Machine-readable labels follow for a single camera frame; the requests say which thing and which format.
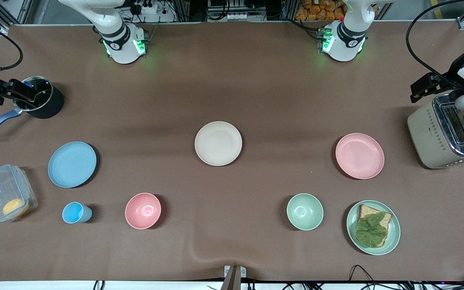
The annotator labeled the blue plate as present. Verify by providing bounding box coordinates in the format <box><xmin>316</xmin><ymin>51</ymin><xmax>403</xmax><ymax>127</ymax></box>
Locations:
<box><xmin>48</xmin><ymin>141</ymin><xmax>97</xmax><ymax>189</ymax></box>

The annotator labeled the pink plate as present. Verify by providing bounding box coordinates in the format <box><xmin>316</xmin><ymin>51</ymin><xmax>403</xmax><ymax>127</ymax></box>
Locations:
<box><xmin>335</xmin><ymin>133</ymin><xmax>385</xmax><ymax>180</ymax></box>

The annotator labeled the beige and chrome toaster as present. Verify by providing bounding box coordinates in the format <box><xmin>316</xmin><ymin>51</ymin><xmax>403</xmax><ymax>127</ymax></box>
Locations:
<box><xmin>407</xmin><ymin>95</ymin><xmax>464</xmax><ymax>170</ymax></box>

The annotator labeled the orange round food piece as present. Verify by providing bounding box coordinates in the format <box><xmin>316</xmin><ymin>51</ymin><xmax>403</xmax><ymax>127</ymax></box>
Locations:
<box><xmin>2</xmin><ymin>198</ymin><xmax>29</xmax><ymax>218</ymax></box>

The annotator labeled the blue cup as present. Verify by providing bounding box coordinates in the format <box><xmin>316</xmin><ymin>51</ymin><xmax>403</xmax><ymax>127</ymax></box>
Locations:
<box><xmin>62</xmin><ymin>202</ymin><xmax>93</xmax><ymax>224</ymax></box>

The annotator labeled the brown bread slice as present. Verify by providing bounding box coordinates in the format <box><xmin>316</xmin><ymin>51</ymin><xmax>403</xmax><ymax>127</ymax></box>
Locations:
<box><xmin>356</xmin><ymin>205</ymin><xmax>392</xmax><ymax>247</ymax></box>

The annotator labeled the green lettuce leaf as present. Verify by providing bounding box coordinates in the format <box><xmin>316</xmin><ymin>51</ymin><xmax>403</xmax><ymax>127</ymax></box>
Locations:
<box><xmin>355</xmin><ymin>212</ymin><xmax>388</xmax><ymax>248</ymax></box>

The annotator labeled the green plate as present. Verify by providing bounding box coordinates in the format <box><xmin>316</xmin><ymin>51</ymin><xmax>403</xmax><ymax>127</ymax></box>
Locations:
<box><xmin>346</xmin><ymin>200</ymin><xmax>401</xmax><ymax>256</ymax></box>

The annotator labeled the green bowl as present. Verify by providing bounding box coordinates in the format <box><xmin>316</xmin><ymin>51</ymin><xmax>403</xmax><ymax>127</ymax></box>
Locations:
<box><xmin>286</xmin><ymin>193</ymin><xmax>324</xmax><ymax>231</ymax></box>

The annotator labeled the pink bowl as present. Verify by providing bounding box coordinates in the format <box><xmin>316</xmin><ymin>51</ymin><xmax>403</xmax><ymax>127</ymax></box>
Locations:
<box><xmin>125</xmin><ymin>193</ymin><xmax>162</xmax><ymax>230</ymax></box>

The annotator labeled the brown table mat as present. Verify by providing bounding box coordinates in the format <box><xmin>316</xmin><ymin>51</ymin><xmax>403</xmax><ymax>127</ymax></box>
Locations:
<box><xmin>0</xmin><ymin>22</ymin><xmax>464</xmax><ymax>282</ymax></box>

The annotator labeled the beige plate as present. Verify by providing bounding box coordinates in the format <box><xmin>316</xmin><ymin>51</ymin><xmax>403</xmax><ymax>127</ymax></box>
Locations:
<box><xmin>195</xmin><ymin>121</ymin><xmax>243</xmax><ymax>166</ymax></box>

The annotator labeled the black saucepan with blue handle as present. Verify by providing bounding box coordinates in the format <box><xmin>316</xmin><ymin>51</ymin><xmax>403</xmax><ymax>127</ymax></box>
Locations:
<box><xmin>0</xmin><ymin>76</ymin><xmax>64</xmax><ymax>139</ymax></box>

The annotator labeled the thin black looped cable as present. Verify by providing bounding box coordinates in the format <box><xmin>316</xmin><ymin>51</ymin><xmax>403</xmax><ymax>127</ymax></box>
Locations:
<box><xmin>349</xmin><ymin>265</ymin><xmax>381</xmax><ymax>288</ymax></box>

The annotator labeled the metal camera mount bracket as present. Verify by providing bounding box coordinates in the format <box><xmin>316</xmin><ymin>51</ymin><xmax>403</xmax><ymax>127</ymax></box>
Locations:
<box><xmin>221</xmin><ymin>265</ymin><xmax>247</xmax><ymax>290</ymax></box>

